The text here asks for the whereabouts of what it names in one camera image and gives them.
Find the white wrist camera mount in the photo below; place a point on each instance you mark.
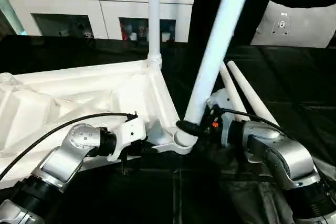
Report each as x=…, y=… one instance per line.
x=219, y=100
x=128, y=135

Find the black work mat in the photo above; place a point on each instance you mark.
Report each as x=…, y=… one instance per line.
x=299, y=98

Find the white plastic table top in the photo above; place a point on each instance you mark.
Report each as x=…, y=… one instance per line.
x=68, y=103

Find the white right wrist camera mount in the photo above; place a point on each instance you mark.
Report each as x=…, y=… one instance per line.
x=219, y=100

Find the white sideboard cabinet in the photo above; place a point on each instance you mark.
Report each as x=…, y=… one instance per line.
x=79, y=1

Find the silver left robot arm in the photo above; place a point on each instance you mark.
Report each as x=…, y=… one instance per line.
x=63, y=161

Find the white padded sheet with fitting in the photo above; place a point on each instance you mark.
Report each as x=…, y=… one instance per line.
x=296, y=24

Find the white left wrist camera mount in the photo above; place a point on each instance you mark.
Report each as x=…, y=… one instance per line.
x=128, y=135

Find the white plastic table leg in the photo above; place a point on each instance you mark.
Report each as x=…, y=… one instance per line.
x=153, y=14
x=231, y=95
x=252, y=100
x=220, y=35

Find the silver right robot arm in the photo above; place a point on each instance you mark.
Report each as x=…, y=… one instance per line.
x=278, y=156

